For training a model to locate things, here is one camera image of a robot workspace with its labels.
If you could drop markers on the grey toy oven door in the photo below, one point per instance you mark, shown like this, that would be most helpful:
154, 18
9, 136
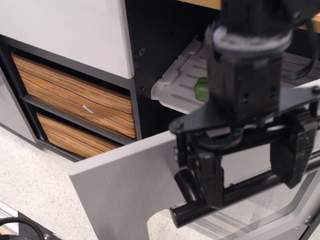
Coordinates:
125, 189

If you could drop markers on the upper wood grain bin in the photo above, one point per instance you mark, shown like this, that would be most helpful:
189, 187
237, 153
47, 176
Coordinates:
87, 101

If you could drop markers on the grey oven rack tray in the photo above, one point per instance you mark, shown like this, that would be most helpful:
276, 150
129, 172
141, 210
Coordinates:
175, 89

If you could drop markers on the green toy bell pepper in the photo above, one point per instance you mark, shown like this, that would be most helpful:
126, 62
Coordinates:
201, 91

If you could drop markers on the grey toy kitchen cabinet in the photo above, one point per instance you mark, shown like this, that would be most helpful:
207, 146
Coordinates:
123, 45

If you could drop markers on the lower wood grain bin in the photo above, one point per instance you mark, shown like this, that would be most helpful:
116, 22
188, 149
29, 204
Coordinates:
74, 139

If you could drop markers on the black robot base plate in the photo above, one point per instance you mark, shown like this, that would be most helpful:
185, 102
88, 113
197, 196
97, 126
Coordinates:
29, 233

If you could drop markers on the black oven door handle bar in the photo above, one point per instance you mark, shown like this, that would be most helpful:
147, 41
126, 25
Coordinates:
246, 174

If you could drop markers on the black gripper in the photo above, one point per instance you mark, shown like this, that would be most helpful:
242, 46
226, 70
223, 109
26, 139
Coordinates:
247, 107

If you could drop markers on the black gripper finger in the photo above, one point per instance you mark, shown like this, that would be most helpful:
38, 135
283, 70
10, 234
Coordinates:
207, 169

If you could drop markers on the wood grain bin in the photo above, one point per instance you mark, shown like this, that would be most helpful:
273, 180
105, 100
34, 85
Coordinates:
74, 139
87, 101

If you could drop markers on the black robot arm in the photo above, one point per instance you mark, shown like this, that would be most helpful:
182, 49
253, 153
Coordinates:
267, 14

